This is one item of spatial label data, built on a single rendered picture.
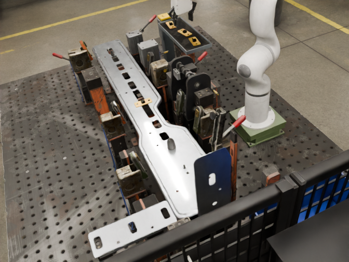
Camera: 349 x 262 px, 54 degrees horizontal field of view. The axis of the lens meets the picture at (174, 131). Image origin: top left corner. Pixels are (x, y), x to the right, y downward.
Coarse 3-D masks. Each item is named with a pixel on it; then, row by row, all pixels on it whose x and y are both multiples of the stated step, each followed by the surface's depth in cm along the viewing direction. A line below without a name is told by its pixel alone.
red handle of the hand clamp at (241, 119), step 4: (240, 116) 128; (244, 116) 127; (236, 120) 128; (240, 120) 127; (244, 120) 127; (236, 124) 128; (228, 128) 129; (232, 128) 128; (224, 132) 129; (228, 132) 128; (224, 136) 129
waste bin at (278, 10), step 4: (280, 0) 389; (276, 4) 390; (280, 4) 394; (276, 8) 394; (280, 8) 398; (276, 12) 398; (280, 12) 403; (276, 16) 401; (280, 16) 408; (276, 20) 405; (280, 20) 415; (276, 24) 410
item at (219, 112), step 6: (210, 114) 120; (216, 114) 120; (222, 114) 120; (216, 120) 124; (222, 120) 121; (216, 126) 126; (222, 126) 123; (216, 132) 128; (222, 132) 125; (216, 138) 127; (216, 144) 128
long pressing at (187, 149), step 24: (96, 48) 208; (120, 48) 205; (120, 72) 186; (120, 96) 170; (144, 96) 168; (144, 120) 154; (144, 144) 143; (192, 144) 140; (168, 168) 132; (192, 168) 131; (168, 192) 123; (192, 192) 122; (192, 216) 116
